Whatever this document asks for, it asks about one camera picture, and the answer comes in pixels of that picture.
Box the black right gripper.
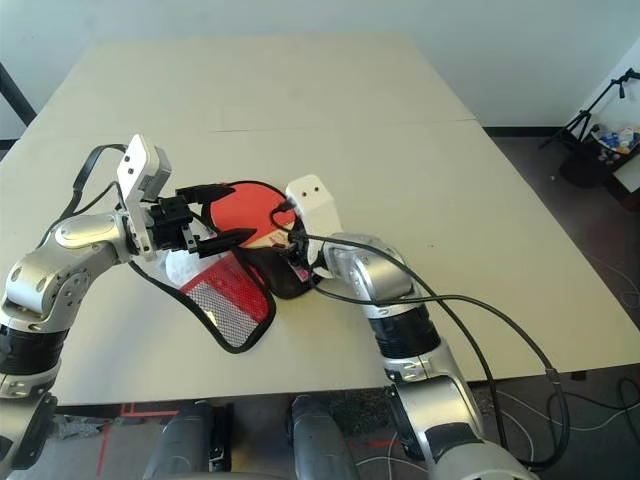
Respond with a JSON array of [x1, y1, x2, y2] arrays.
[[285, 227, 317, 281]]

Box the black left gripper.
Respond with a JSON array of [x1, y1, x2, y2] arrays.
[[147, 183, 258, 260]]

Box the red ping-pong paddle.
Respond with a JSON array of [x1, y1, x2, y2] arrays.
[[208, 182, 301, 251]]

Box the red table tennis paddle case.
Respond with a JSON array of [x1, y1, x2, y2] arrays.
[[127, 177, 315, 356]]

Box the grey right robot leg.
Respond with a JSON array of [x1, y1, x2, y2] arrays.
[[288, 394, 359, 480]]

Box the grey robot leg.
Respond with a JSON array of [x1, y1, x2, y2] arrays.
[[143, 399, 217, 480], [288, 394, 359, 480]]

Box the red tape lines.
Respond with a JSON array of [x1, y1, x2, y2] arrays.
[[97, 403, 182, 467]]

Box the grey left robot leg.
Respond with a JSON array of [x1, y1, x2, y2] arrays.
[[143, 399, 217, 480]]

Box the black-legged side table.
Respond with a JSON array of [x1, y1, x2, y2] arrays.
[[0, 62, 37, 144]]

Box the black storage bin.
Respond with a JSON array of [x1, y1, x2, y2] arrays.
[[559, 124, 640, 190]]

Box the black tripod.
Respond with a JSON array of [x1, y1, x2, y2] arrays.
[[538, 69, 640, 151]]

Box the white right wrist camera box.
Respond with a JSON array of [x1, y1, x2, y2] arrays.
[[285, 173, 343, 279]]

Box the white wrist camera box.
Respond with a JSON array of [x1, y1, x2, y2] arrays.
[[285, 173, 343, 279], [116, 133, 174, 262]]

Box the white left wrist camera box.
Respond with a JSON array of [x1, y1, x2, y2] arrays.
[[116, 133, 174, 262]]

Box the black left wrist camera cable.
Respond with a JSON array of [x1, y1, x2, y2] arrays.
[[63, 143, 132, 221]]

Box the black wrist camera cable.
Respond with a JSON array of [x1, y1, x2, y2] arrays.
[[63, 143, 132, 221], [269, 197, 509, 451]]

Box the black support bracket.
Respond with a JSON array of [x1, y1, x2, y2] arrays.
[[208, 402, 235, 471]]

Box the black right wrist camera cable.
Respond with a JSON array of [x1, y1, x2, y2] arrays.
[[269, 197, 509, 451]]

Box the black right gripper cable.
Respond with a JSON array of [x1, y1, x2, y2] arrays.
[[312, 284, 571, 471]]

